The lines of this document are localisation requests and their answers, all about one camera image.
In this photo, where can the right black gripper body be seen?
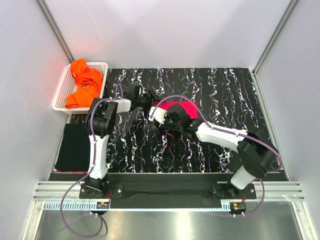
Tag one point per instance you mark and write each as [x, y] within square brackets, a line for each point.
[168, 123]

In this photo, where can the folded black t shirt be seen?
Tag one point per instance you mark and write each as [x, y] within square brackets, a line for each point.
[74, 152]

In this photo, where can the white plastic basket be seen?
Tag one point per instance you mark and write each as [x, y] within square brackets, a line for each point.
[67, 87]

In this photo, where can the magenta pink t shirt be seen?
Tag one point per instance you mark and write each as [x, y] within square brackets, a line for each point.
[186, 105]

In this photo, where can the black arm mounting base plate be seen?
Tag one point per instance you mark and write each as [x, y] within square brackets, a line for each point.
[208, 185]

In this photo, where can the orange t shirt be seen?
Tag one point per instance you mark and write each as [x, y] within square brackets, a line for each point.
[88, 83]

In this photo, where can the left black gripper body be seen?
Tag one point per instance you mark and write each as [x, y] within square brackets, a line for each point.
[146, 102]

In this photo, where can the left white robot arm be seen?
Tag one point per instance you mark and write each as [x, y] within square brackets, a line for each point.
[100, 122]

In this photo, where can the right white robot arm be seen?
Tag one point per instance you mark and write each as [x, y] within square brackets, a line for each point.
[256, 154]

